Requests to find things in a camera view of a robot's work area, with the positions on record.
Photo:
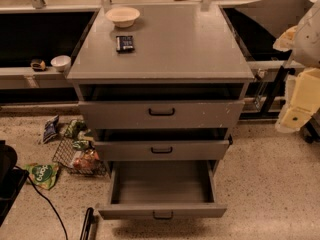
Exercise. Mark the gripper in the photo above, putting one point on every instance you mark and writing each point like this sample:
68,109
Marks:
308,40

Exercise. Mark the grey bottom drawer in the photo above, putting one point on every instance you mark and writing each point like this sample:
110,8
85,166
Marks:
161,190

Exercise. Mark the grey drawer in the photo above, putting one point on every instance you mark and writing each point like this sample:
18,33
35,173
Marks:
160,106
161,190
163,144

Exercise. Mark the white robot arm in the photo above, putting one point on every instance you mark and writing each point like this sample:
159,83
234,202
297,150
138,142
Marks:
303,39

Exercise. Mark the grey drawer cabinet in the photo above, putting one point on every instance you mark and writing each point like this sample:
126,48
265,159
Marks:
174,44

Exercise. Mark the grey middle drawer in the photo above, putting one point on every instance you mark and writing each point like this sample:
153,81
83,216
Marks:
163,144

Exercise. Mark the grey top drawer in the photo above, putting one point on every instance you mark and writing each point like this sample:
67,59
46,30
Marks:
160,106

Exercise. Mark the black tray stand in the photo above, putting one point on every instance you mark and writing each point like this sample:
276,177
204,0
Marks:
276,16

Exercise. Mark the dark blue snack bar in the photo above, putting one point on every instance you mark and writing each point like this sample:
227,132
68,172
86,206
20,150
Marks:
124,44

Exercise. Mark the beige paper bowl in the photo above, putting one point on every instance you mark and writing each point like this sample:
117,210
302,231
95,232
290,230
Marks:
122,17

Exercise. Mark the orange snack bag in basket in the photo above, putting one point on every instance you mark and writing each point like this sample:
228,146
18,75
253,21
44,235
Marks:
85,160

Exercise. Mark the green bag in basket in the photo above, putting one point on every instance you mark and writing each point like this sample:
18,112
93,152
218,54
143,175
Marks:
74,127

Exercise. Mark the small white cup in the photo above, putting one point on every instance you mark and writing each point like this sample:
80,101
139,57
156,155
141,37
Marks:
61,63

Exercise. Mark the black bar on floor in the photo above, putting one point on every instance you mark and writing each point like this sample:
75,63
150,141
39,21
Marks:
87,223

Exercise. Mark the blue chip bag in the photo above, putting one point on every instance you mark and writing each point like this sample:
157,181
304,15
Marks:
50,129

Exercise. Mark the green snack bag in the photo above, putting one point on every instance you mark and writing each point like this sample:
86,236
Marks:
43,175

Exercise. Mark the black equipment left edge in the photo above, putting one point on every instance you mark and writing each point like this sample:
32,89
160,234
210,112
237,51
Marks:
12,179

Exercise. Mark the black wire basket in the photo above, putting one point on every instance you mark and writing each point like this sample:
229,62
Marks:
67,149

